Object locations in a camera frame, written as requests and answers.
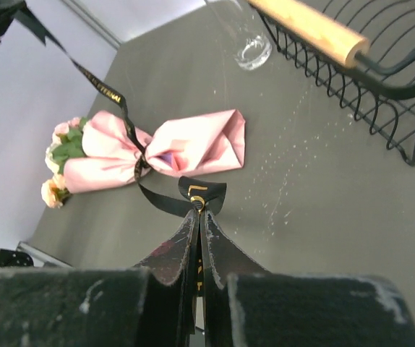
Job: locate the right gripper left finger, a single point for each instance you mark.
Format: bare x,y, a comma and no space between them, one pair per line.
149,304

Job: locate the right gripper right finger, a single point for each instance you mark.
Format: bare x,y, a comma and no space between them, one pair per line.
247,305

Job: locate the black ribbon gold lettering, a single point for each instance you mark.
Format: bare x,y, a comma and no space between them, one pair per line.
206,197

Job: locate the pink wrapping paper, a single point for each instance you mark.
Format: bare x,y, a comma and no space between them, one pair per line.
192,146

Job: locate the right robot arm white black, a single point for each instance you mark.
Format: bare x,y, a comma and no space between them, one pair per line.
1,258

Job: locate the clear glass vase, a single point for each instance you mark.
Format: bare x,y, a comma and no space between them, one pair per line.
245,31

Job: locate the black wire basket wooden handles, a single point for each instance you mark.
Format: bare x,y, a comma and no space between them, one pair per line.
361,52

